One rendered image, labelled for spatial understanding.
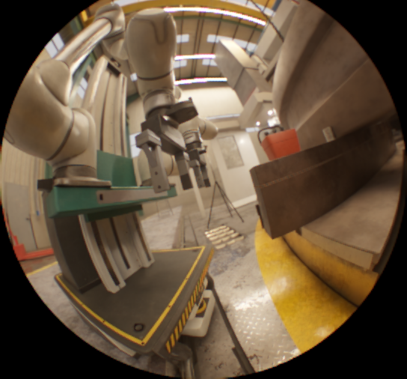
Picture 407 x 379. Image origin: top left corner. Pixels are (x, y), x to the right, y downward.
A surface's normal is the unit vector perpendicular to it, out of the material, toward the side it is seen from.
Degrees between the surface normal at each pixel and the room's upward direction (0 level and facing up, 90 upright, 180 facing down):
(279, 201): 90
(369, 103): 90
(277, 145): 97
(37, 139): 154
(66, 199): 90
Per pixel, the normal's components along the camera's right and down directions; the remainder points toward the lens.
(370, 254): -0.96, 0.28
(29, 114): 0.89, 0.46
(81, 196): 0.93, -0.30
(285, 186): -0.17, -0.08
